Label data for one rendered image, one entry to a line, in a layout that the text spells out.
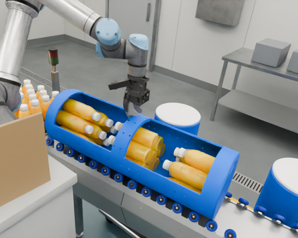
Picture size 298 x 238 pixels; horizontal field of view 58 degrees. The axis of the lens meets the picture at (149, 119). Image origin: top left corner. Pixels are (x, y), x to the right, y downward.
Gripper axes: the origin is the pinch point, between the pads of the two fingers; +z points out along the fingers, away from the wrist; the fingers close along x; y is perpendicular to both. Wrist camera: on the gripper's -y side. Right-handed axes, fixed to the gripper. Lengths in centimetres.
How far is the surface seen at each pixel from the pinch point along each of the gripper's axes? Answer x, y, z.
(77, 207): 5, -40, 90
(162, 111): 46, -6, 20
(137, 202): -12.3, 15.4, 33.9
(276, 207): 22, 69, 33
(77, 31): 367, -388, 95
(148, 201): -11.4, 20.5, 30.7
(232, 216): 3, 54, 30
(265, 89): 324, 27, 89
